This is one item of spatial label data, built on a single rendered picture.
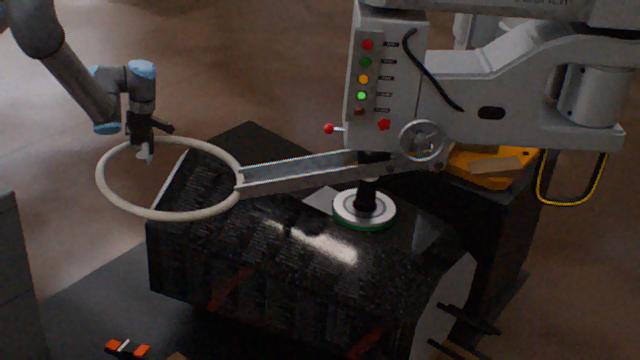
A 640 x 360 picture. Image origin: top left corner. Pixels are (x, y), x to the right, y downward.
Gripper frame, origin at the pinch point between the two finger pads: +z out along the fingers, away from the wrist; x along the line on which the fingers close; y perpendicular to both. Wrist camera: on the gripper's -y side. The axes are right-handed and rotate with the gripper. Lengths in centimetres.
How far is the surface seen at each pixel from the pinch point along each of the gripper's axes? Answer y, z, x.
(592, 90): -103, -59, 91
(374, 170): -54, -22, 60
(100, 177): 22.3, -9.0, 20.2
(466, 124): -72, -44, 75
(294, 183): -32, -13, 48
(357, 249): -48, 4, 67
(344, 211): -49, -3, 56
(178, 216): 5.9, -8.0, 46.1
